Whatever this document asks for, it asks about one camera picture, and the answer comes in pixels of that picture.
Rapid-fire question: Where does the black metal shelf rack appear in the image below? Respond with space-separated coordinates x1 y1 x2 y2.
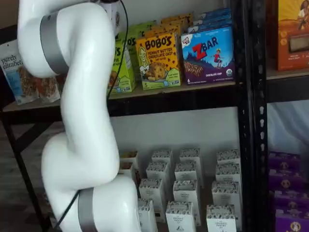
252 0 309 232
0 0 254 232

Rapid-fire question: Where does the yellow Bobo's peanut butter box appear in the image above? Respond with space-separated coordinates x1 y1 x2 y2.
152 18 188 30
144 25 182 40
160 11 194 27
136 32 182 90

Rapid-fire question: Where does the tan wooden shelf board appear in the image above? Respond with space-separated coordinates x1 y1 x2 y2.
2 80 237 112
267 68 309 80

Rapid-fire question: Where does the blue label granola bag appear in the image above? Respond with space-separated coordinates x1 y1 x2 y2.
0 43 41 105

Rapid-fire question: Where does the white plastic sheet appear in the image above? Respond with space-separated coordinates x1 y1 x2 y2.
267 101 309 154

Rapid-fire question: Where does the yellow white granola box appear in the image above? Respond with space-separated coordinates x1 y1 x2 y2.
120 150 139 167
119 161 135 179

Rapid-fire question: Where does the green Bobo's apple pie box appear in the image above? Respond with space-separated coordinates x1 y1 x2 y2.
126 20 157 39
108 40 136 94
123 35 140 83

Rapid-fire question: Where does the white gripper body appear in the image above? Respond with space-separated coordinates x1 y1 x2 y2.
103 1 121 36

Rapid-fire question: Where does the purple cookie box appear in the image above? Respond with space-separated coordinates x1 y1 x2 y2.
268 168 304 191
275 209 309 232
269 151 301 171
274 189 309 212

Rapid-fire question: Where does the white pantry boxes group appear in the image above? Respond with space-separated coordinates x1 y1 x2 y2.
118 145 242 232

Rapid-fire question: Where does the blue purple Zbar box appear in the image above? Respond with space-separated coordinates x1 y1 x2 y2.
199 7 231 18
181 26 235 85
193 14 232 24
187 20 233 33

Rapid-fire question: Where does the orange snack box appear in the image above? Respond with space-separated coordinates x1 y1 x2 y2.
267 0 309 72

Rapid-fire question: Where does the white Organic Pantry box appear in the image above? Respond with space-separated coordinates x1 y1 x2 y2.
174 161 198 183
216 149 241 166
165 201 196 232
172 179 199 205
139 178 164 205
151 148 173 167
215 162 241 184
137 198 158 232
146 161 169 184
180 147 201 167
211 180 241 208
206 204 237 232

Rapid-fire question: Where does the orange label granola bag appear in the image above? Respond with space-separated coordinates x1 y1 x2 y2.
38 76 61 102

